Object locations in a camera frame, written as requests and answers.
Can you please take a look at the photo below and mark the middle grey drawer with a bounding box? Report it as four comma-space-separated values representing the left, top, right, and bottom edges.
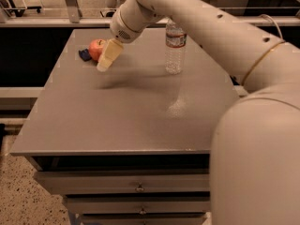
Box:
64, 194, 211, 215

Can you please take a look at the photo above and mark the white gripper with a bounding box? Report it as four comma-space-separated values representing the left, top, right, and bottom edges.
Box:
97, 0, 147, 72

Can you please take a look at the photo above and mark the blue rxbar blueberry bar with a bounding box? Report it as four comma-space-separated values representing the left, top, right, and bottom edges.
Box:
79, 49, 92, 62

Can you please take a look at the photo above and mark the metal railing frame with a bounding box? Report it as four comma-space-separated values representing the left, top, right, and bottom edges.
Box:
0, 0, 300, 26

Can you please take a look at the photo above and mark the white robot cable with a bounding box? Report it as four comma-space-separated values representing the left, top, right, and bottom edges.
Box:
259, 13, 285, 40

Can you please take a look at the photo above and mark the grey drawer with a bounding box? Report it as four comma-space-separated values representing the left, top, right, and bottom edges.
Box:
81, 215, 205, 225
34, 172, 209, 195
64, 194, 211, 215

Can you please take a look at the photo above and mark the red apple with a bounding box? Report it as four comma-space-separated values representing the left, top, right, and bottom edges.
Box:
88, 39, 106, 61

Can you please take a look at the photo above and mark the clear plastic water bottle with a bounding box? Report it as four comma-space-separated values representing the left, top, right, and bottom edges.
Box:
165, 19, 187, 75

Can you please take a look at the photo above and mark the top grey drawer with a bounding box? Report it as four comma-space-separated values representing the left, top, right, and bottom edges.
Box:
34, 172, 209, 195

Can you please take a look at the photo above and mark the grey drawer cabinet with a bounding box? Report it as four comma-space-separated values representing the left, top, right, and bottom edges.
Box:
11, 28, 238, 219

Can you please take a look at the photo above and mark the bottom grey drawer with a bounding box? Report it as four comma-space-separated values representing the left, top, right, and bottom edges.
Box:
81, 215, 205, 225

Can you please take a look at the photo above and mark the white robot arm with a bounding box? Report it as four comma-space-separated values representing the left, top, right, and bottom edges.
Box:
97, 0, 300, 225

